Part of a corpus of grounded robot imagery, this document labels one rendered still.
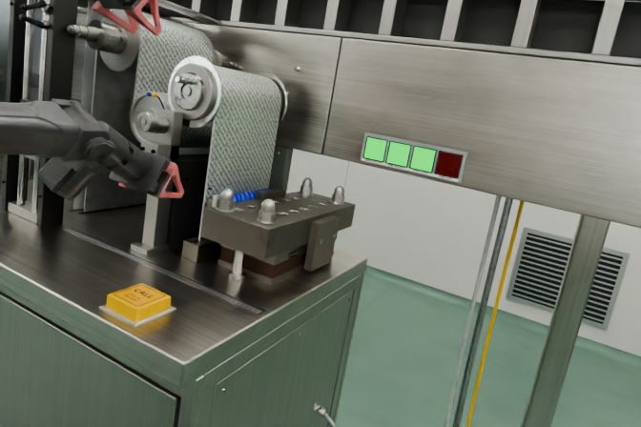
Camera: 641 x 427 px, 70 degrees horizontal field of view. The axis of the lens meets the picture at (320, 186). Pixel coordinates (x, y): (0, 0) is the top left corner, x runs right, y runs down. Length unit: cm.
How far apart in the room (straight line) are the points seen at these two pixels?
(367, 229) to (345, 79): 263
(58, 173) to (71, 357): 33
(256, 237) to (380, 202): 281
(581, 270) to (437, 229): 236
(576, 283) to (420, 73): 62
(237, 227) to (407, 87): 52
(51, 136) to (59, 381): 48
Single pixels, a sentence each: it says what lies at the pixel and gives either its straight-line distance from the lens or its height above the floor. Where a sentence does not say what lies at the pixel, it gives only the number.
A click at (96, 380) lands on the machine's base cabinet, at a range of 90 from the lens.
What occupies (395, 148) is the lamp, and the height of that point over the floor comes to 120.
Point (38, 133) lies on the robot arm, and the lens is 67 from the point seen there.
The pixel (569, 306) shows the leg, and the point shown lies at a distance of 128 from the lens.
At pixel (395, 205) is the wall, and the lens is 361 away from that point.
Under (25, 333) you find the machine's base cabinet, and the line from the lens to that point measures 104.
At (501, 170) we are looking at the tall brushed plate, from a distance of 107.
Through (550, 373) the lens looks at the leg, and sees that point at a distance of 134.
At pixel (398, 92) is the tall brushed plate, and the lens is 112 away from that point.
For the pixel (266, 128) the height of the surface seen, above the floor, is 119.
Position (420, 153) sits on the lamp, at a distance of 109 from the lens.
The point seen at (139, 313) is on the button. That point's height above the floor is 92.
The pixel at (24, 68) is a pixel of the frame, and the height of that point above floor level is 124.
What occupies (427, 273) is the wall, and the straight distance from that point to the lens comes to 363.
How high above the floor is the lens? 127
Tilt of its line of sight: 10 degrees down
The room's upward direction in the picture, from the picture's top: 10 degrees clockwise
